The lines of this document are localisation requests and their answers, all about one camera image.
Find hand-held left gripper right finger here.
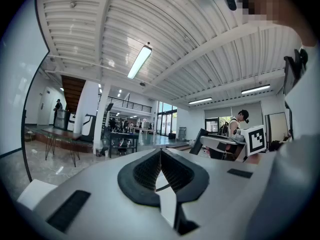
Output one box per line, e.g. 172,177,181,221
161,149,210,236

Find black framed whiteboard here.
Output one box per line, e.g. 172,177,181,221
0,0,51,182

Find grey metal bin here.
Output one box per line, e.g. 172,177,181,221
53,108,71,131

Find folded metal trolley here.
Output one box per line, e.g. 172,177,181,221
177,126,188,142

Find person's head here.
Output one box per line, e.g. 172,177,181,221
236,0,320,47

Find wooden steps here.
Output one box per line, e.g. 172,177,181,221
166,142,193,152

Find long ceiling light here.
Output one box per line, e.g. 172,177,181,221
126,44,153,80
188,97,213,105
240,83,271,95

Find white pillar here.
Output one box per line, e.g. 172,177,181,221
92,83,112,155

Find grey roller blind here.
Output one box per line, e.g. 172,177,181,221
203,101,264,121

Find black harness strap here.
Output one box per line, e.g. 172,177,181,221
283,47,309,140

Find white partition panel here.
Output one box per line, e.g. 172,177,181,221
264,111,292,151

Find wooden table with hairpin legs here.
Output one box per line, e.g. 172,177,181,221
40,127,83,168

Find person's right forearm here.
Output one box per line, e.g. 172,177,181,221
246,153,263,165

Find black work table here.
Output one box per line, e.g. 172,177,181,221
108,131,140,159

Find white door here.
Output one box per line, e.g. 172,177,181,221
37,86,55,126

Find person's white shirt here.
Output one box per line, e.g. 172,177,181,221
244,26,320,240

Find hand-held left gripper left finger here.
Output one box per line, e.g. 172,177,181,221
117,149,163,208

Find black mezzanine railing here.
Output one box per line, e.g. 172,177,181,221
98,93,153,114

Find long white table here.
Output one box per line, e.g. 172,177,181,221
129,126,158,135

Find white and black machine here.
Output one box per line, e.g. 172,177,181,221
81,113,97,143

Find tall glass windows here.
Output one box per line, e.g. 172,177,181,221
156,100,179,137

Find brown wooden staircase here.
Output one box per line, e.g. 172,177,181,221
61,74,87,114

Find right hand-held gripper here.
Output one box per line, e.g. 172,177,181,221
189,124,267,162

